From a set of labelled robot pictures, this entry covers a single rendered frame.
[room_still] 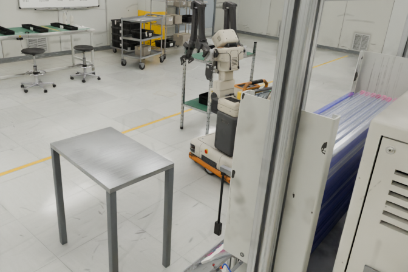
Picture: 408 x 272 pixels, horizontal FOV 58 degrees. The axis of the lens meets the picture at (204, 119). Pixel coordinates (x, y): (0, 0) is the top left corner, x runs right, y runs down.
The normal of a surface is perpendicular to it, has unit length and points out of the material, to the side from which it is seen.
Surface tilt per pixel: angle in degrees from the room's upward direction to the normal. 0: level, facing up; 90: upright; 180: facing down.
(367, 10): 90
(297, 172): 90
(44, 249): 0
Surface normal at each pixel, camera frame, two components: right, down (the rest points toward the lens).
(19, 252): 0.07, -0.93
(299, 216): -0.64, 0.25
